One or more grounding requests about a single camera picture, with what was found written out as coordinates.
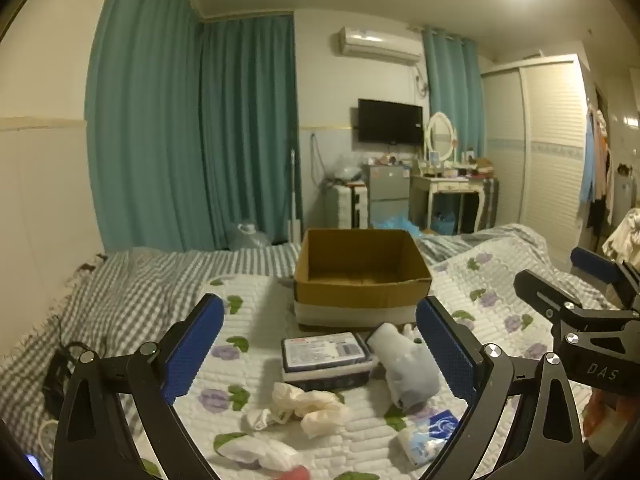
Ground wide teal curtain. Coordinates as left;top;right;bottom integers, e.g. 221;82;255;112
86;0;205;254

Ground small white cloth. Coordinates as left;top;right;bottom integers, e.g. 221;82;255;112
242;407;287;433

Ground black wall television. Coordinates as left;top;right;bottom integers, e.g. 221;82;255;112
357;99;424;146

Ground white ribbed suitcase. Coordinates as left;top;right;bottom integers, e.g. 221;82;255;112
324;183;370;229

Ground clear water jug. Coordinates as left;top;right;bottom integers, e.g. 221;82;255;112
229;222;274;251

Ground narrow teal curtain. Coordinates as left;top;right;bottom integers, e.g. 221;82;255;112
421;27;485;162

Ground grey mini fridge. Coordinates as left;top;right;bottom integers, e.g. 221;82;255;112
361;164;414;228

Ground hanging wall cable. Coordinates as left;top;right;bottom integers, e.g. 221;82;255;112
310;132;327;182

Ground grey gingham bed sheet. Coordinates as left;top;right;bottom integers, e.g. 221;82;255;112
0;223;556;468

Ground clear plastic bag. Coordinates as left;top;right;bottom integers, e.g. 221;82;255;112
325;155;364;186

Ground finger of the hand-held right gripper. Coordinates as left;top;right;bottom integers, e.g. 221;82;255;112
571;246;640;312
514;269;587;323

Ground floral quilted blanket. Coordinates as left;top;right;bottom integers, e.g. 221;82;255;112
132;232;618;480

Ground pale grey plush item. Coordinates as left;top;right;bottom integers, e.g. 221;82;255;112
366;322;442;412

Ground white dressing table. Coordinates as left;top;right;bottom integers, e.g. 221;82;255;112
410;172;493;236

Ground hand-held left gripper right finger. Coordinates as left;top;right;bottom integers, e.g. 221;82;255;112
416;296;586;480

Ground hanging clothes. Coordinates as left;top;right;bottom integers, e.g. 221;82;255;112
580;105;617;237

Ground striped fabric case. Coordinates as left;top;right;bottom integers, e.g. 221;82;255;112
480;177;500;228

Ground person's right hand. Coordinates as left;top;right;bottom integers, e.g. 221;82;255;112
581;391;631;448

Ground oval white vanity mirror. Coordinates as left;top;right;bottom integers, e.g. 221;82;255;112
424;111;459;163

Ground white slatted wardrobe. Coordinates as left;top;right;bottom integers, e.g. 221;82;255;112
480;55;589;262

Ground blue white tissue packet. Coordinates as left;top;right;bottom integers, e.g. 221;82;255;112
397;409;467;467

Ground black tray with label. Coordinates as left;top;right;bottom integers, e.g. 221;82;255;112
280;331;380;391

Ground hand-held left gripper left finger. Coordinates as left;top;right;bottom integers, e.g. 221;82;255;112
52;294;226;480

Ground blue basket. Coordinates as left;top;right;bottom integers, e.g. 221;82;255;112
432;210;457;236

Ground white floor mop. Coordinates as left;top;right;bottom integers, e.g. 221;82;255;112
287;147;304;244

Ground white air conditioner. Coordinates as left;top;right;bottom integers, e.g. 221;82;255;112
334;26;423;66

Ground cream cloth pile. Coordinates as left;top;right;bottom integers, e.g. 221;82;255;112
601;210;640;267

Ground teal corner curtain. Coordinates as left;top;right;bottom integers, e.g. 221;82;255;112
200;14;301;247

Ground blue plastic bag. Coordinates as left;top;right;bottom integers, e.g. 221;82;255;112
372;214;427;237

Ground brown cardboard box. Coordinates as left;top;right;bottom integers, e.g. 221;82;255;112
293;228;433;333

